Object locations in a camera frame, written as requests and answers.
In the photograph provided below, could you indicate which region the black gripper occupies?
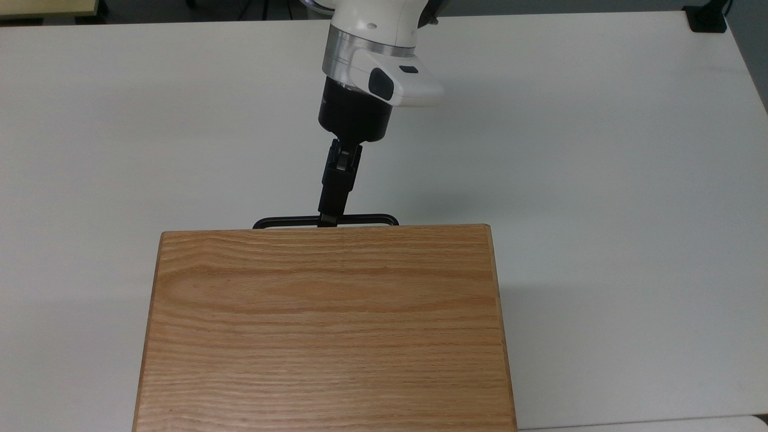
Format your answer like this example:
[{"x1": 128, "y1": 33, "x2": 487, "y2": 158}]
[{"x1": 317, "y1": 75, "x2": 394, "y2": 228}]

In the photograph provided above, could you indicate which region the black camera stand clamp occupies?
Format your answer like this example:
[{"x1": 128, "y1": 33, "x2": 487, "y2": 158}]
[{"x1": 683, "y1": 0, "x2": 734, "y2": 34}]

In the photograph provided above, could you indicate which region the yellowish wooden board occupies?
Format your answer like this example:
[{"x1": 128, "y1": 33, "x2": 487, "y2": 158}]
[{"x1": 0, "y1": 0, "x2": 101, "y2": 20}]

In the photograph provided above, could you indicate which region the wooden drawer cabinet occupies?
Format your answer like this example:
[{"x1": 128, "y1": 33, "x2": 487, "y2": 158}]
[{"x1": 131, "y1": 224, "x2": 518, "y2": 432}]

